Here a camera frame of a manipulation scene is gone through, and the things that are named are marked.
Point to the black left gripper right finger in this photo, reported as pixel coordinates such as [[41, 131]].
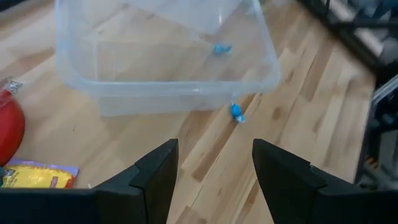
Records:
[[311, 205]]

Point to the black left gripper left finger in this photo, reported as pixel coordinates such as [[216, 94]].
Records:
[[93, 208]]

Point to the yellow purple candy packet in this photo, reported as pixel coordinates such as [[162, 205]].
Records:
[[37, 176]]

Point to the blue lollipop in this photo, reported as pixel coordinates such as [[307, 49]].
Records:
[[221, 49], [236, 110]]

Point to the red desk lamp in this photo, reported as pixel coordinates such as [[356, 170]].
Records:
[[9, 130]]

